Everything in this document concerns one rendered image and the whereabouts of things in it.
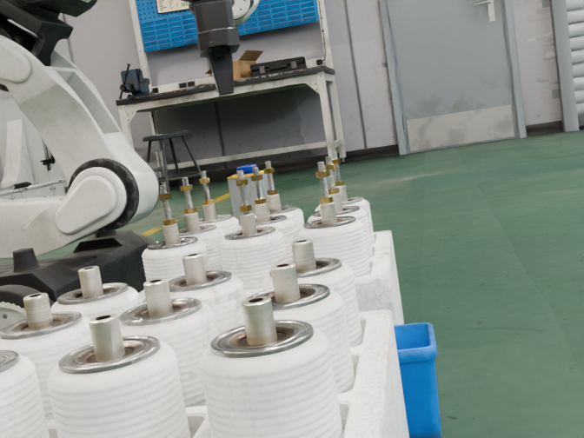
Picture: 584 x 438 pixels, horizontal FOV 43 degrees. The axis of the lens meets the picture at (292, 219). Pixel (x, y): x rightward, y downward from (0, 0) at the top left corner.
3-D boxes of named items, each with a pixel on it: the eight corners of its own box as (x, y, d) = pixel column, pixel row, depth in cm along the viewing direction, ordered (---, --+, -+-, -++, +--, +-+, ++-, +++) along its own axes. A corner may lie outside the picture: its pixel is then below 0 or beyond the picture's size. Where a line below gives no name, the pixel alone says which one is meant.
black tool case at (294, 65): (255, 81, 593) (253, 68, 592) (307, 72, 591) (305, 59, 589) (250, 78, 559) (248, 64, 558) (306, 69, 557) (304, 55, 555)
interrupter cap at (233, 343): (199, 367, 51) (197, 356, 51) (225, 334, 59) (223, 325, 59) (307, 355, 50) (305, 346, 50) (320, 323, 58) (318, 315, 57)
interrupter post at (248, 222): (253, 237, 108) (249, 215, 108) (239, 238, 109) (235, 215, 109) (261, 234, 110) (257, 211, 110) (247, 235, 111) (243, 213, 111)
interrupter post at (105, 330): (89, 366, 56) (81, 323, 55) (102, 355, 58) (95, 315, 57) (120, 363, 55) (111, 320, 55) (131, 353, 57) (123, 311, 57)
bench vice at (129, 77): (136, 100, 587) (130, 68, 584) (157, 96, 583) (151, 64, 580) (116, 100, 547) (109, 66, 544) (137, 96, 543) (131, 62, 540)
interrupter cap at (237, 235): (261, 239, 105) (260, 235, 104) (215, 243, 108) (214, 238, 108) (284, 228, 111) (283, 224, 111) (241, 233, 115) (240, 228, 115)
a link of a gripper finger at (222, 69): (215, 96, 105) (208, 51, 105) (237, 92, 106) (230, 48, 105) (215, 95, 104) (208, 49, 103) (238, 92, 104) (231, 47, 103)
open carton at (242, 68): (225, 86, 614) (220, 59, 611) (268, 79, 597) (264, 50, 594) (206, 87, 587) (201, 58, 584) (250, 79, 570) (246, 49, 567)
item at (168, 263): (230, 361, 110) (209, 242, 108) (165, 377, 108) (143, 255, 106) (218, 346, 119) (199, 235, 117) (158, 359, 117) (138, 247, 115)
